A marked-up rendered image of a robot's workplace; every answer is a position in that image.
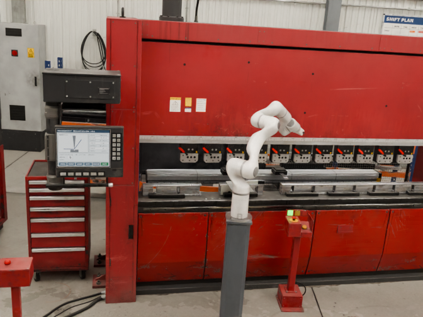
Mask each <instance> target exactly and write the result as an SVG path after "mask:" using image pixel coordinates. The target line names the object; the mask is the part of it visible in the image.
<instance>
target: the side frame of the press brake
mask: <svg viewBox="0 0 423 317"><path fill-rule="evenodd" d="M141 56H142V20H141V19H137V18H120V17H116V16H107V18H106V70H120V73H121V102H120V104H106V126H123V127H124V137H123V177H108V183H113V187H106V304H109V303H131V302H136V277H137V222H138V168H139V140H140V85H141Z"/></svg>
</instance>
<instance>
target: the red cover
mask: <svg viewBox="0 0 423 317"><path fill-rule="evenodd" d="M141 20H142V38H144V39H156V40H178V41H190V42H212V43H234V44H247V45H269V46H281V47H303V48H326V49H338V50H360V51H372V52H394V53H416V54H423V37H418V36H398V35H379V34H369V33H349V32H338V31H319V30H299V29H289V28H270V27H258V26H240V25H220V24H209V23H190V22H180V21H160V20H150V19H141Z"/></svg>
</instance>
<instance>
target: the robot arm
mask: <svg viewBox="0 0 423 317"><path fill-rule="evenodd" d="M273 116H277V117H278V118H279V119H277V118H275V117H273ZM251 125H252V126H254V127H256V128H261V129H262V130H260V131H258V132H256V133H254V134H253V135H252V136H251V138H250V140H249V142H248V144H247V148H246V150H247V153H248V155H249V156H250V159H249V160H243V159H240V158H231V159H230V160H229V161H228V162H227V165H226V171H227V174H228V176H229V177H230V180H231V181H232V184H233V189H232V205H231V211H229V212H228V213H226V215H225V217H226V218H227V219H228V220H230V221H234V222H238V223H245V222H248V221H250V220H251V219H252V215H251V214H249V213H248V205H249V193H250V186H249V185H248V183H246V181H245V180H244V179H243V178H246V179H253V178H255V177H256V176H257V175H258V172H259V164H258V157H259V152H260V149H261V147H262V145H263V143H264V142H265V140H266V139H268V138H269V137H271V136H273V135H274V134H276V133H277V132H278V131H279V132H280V133H281V134H282V135H283V136H286V135H288V134H289V133H291V132H293V133H297V134H299V135H301V136H302V135H303V134H305V133H304V130H303V129H302V128H300V124H299V123H298V122H297V121H296V120H295V119H293V118H291V114H290V113H289V112H288V111H287V109H286V108H285V107H284V106H283V105H282V104H281V103H280V102H279V101H273V102H272V103H271V104H270V105H269V106H268V107H266V108H264V109H262V110H260V111H258V112H256V113H254V114H253V115H252V117H251Z"/></svg>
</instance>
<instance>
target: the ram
mask: <svg viewBox="0 0 423 317"><path fill-rule="evenodd" d="M170 97H180V98H181V108H180V112H174V111H170ZM186 97H188V98H191V106H185V100H186ZM196 98H206V112H196ZM273 101H279V102H280V103H281V104H282V105H283V106H284V107H285V108H286V109H287V111H288V112H289V113H290V114H291V118H293V119H295V120H296V121H297V122H298V123H299V124H300V128H302V129H303V130H304V133H305V134H303V135H302V136H301V135H299V134H297V133H293V132H291V133H289V134H288V135H286V136H283V135H282V134H281V133H280V132H279V131H278V132H277V133H276V134H274V135H273V136H271V137H281V138H367V139H410V140H423V56H417V55H394V54H382V53H359V52H337V51H325V50H302V49H290V48H267V47H244V46H232V45H209V44H197V43H174V42H152V41H142V56H141V85H140V135H153V136H238V137H251V136H252V135H253V134H254V133H256V132H258V131H260V130H262V129H261V128H256V127H254V126H252V125H251V117H252V115H253V114H254V113H256V112H258V111H260V110H262V109H264V108H266V107H268V106H269V105H270V104H271V103H272V102H273ZM185 108H191V112H185ZM248 142H249V141H245V140H149V139H140V140H139V143H226V144H248ZM263 144H280V145H388V146H423V143H389V142H293V141H265V142H264V143H263Z"/></svg>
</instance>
